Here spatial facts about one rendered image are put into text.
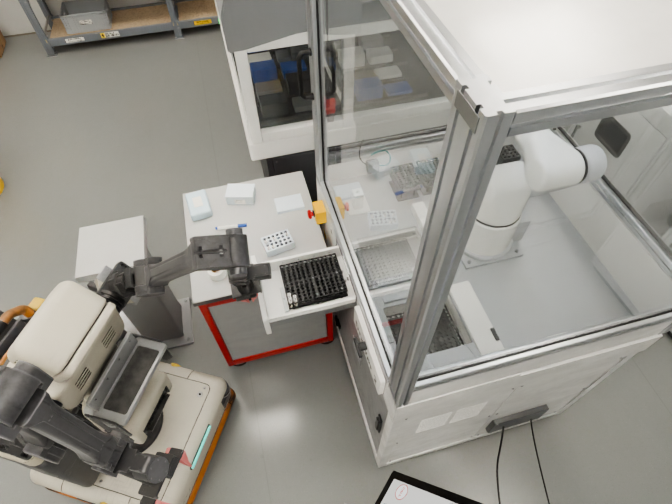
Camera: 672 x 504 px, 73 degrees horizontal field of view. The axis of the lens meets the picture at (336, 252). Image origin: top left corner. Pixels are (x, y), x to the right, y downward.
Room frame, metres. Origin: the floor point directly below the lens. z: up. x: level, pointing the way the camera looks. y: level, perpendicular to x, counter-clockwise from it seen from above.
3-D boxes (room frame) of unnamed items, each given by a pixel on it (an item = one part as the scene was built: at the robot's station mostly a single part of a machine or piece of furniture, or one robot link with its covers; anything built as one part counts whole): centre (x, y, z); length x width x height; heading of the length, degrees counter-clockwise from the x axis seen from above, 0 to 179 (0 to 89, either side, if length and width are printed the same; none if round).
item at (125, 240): (1.21, 0.98, 0.38); 0.30 x 0.30 x 0.76; 14
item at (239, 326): (1.28, 0.37, 0.38); 0.62 x 0.58 x 0.76; 14
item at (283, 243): (1.19, 0.25, 0.78); 0.12 x 0.08 x 0.04; 114
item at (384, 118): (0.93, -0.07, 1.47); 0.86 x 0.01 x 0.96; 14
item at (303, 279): (0.93, 0.09, 0.87); 0.22 x 0.18 x 0.06; 104
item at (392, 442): (1.03, -0.51, 0.40); 1.03 x 0.95 x 0.80; 14
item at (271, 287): (0.93, 0.08, 0.86); 0.40 x 0.26 x 0.06; 104
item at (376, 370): (0.65, -0.11, 0.87); 0.29 x 0.02 x 0.11; 14
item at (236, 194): (1.47, 0.44, 0.79); 0.13 x 0.09 x 0.05; 89
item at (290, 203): (1.43, 0.21, 0.77); 0.13 x 0.09 x 0.02; 105
